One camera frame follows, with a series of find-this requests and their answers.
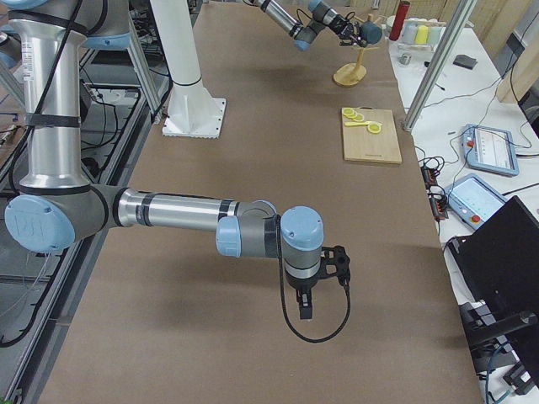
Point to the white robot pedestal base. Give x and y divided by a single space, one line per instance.
192 111

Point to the blue teach pendant near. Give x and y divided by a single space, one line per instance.
474 200

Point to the blue teach pendant far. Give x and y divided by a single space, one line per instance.
490 150

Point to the small metal cup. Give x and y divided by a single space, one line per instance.
405 59

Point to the dark grey pad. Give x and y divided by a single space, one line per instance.
465 61

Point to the lemon slice right of knife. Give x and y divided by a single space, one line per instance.
374 127

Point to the black power strip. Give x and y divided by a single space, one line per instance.
435 193

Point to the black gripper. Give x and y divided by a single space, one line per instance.
336 22
301 292

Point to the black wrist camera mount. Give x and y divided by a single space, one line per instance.
335 263

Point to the blue teach pendant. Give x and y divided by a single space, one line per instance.
474 200
490 150

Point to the wooden cutting board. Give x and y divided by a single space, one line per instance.
362 146

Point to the blue cup yellow inside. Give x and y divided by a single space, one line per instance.
370 33

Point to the yellow plastic knife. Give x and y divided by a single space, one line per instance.
354 123

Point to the aluminium frame post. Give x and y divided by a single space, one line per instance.
447 42

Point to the wooden cup storage rack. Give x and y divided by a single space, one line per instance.
351 74

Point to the red cylinder can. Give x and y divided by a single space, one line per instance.
398 22

